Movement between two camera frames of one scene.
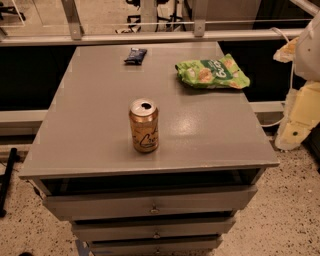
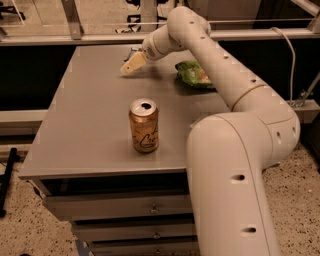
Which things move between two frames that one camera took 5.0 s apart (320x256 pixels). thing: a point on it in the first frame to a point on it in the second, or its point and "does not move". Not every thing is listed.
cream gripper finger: [287, 52] to [155, 46]
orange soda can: [144, 116] does not move
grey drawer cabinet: [149, 149] does not move
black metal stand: [6, 180] does not move
